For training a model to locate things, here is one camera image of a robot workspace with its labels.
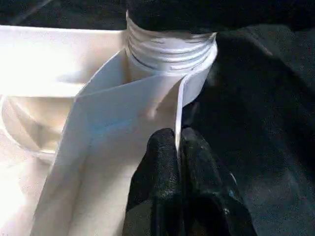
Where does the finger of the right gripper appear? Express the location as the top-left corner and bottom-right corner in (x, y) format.
(126, 0), (315, 35)

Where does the white plastic table leg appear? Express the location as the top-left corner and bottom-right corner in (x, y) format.
(125, 12), (218, 75)

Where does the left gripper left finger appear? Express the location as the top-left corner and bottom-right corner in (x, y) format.
(122, 129), (183, 236)

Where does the black mat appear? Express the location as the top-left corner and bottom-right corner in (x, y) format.
(0, 0), (315, 236)

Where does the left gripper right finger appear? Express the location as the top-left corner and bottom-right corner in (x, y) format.
(178, 127), (257, 236)

